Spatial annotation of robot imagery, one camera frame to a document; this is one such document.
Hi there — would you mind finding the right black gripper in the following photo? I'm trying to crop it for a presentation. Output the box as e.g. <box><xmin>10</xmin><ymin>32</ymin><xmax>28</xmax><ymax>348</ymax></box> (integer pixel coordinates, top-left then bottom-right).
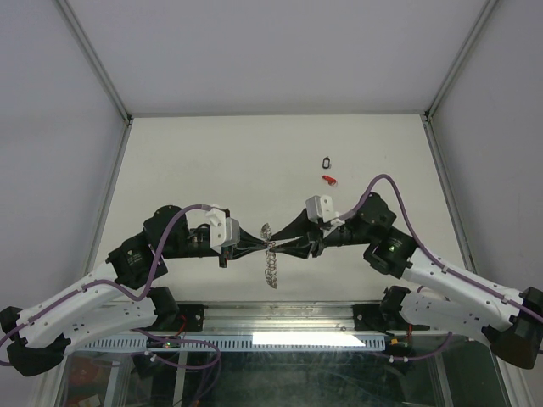
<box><xmin>267</xmin><ymin>209</ymin><xmax>375</xmax><ymax>260</ymax></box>

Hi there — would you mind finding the metal disc with key rings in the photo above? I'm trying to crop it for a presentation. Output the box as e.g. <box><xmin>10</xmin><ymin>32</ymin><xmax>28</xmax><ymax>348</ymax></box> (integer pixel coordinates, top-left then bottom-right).
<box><xmin>260</xmin><ymin>223</ymin><xmax>278</xmax><ymax>289</ymax></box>

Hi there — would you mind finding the red key tag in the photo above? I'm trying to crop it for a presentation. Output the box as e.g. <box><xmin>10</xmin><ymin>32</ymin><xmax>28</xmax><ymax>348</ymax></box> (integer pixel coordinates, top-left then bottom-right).
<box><xmin>322</xmin><ymin>175</ymin><xmax>338</xmax><ymax>187</ymax></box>

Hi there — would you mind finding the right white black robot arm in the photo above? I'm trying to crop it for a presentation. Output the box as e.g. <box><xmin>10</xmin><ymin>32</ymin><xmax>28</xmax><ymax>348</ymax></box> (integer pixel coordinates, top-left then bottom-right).
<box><xmin>272</xmin><ymin>192</ymin><xmax>542</xmax><ymax>370</ymax></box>

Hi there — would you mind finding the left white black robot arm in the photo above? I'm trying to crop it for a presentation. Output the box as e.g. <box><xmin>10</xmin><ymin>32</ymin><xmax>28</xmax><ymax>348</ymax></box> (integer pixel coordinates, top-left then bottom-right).
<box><xmin>1</xmin><ymin>204</ymin><xmax>266</xmax><ymax>376</ymax></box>

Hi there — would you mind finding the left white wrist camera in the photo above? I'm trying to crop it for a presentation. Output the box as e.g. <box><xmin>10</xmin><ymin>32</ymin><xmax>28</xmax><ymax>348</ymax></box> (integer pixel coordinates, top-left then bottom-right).
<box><xmin>205</xmin><ymin>207</ymin><xmax>241</xmax><ymax>254</ymax></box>

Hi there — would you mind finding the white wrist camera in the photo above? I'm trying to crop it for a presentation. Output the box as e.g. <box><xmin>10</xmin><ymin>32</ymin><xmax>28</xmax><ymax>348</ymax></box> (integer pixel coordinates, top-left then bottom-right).
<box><xmin>205</xmin><ymin>207</ymin><xmax>241</xmax><ymax>254</ymax></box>
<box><xmin>305</xmin><ymin>195</ymin><xmax>344</xmax><ymax>229</ymax></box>

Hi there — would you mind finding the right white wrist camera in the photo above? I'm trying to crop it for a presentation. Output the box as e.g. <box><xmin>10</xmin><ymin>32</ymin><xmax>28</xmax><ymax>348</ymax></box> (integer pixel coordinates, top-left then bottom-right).
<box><xmin>305</xmin><ymin>195</ymin><xmax>344</xmax><ymax>229</ymax></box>

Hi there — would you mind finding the aluminium mounting rail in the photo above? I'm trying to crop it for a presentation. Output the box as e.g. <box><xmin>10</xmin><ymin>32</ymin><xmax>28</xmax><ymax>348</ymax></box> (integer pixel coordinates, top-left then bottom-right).
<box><xmin>177</xmin><ymin>301</ymin><xmax>380</xmax><ymax>335</ymax></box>

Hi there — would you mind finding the white slotted cable duct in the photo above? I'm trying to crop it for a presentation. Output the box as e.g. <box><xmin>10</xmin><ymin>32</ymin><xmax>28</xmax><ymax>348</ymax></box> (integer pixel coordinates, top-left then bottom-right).
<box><xmin>83</xmin><ymin>332</ymin><xmax>386</xmax><ymax>354</ymax></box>

